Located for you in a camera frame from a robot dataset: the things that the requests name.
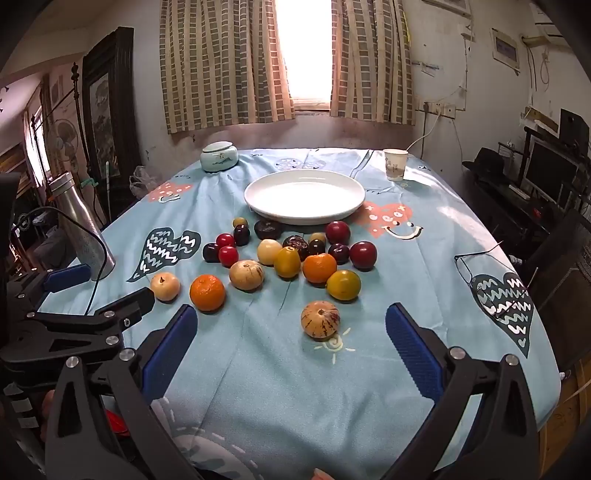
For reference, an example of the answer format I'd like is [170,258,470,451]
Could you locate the celadon lidded ceramic jar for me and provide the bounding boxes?
[200,141,239,173]

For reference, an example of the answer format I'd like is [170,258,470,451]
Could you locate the black computer desk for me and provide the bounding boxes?
[462,124,591,259]

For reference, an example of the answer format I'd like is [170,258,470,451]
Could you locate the white paper cup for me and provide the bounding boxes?
[383,148,410,182]

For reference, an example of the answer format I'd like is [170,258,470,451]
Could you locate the small black speaker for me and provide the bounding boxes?
[560,109,591,153]

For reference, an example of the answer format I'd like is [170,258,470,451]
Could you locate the clear plastic bag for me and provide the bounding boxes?
[129,166,160,199]

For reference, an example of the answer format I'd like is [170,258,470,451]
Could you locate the white power cable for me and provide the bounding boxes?
[406,111,441,153]

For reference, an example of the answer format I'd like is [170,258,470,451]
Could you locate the black cable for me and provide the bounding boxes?
[14,206,114,317]

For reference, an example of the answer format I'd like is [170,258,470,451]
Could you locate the white oval plate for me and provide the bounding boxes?
[244,170,366,226]

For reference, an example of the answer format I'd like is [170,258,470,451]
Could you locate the cream melon with stem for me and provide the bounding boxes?
[150,272,181,302]

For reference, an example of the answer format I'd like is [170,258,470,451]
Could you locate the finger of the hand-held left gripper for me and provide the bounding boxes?
[0,287,156,370]
[7,263,92,319]

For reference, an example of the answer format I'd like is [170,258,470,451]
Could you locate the dark wooden framed picture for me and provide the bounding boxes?
[82,27,141,222]

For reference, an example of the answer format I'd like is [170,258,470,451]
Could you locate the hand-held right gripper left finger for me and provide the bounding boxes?
[44,305,199,480]

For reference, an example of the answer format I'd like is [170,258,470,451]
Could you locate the yellow-green oval fruit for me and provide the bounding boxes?
[274,246,302,279]

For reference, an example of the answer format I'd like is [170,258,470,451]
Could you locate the dark striped purple fruit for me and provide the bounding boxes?
[283,235,310,261]

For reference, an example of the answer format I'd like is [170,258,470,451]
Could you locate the electric standing fan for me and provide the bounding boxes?
[44,117,77,176]

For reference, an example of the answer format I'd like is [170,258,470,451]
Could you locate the cardboard box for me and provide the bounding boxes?
[524,106,557,132]

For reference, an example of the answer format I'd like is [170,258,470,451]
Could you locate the dark red plum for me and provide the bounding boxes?
[325,220,352,245]
[349,241,378,271]

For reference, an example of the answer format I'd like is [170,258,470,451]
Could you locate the bright window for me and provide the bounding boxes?
[274,0,334,112]

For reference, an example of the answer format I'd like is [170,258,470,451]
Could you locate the striped beige grey curtain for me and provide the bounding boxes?
[329,0,416,125]
[159,0,296,134]

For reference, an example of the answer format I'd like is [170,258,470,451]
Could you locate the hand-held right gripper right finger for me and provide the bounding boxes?
[379,302,541,480]

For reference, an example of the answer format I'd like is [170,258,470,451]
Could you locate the white wall electrical box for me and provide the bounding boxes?
[491,28,522,72]

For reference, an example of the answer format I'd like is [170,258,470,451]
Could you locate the light blue printed tablecloth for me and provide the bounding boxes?
[37,148,561,480]

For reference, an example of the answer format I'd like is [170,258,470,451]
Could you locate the black hat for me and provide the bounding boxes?
[462,148,509,175]

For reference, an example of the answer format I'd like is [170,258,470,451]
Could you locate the white air conditioner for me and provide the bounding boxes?
[522,9,568,47]

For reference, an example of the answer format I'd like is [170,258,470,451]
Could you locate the yellow-green round fruit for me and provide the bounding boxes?
[326,270,362,301]

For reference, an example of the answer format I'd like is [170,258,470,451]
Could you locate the cream pepino melon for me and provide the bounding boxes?
[229,260,265,291]

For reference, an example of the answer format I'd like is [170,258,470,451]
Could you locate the thin-framed eyeglasses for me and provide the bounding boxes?
[454,240,539,319]

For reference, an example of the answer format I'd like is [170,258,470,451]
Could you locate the purple-striped pepino melon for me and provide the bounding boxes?
[301,301,341,340]

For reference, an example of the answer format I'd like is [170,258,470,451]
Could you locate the computer monitor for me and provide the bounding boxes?
[526,138,583,206]

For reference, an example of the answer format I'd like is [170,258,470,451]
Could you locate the orange mandarin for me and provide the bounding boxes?
[189,274,227,313]
[302,253,338,284]

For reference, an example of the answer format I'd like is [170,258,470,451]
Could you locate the flat dark purple fruit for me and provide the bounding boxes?
[254,219,283,241]

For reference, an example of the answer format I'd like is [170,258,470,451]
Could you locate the cream round fruit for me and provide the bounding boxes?
[257,239,283,266]

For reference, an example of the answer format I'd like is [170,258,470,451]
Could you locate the silver metal bottle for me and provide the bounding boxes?
[48,172,116,281]

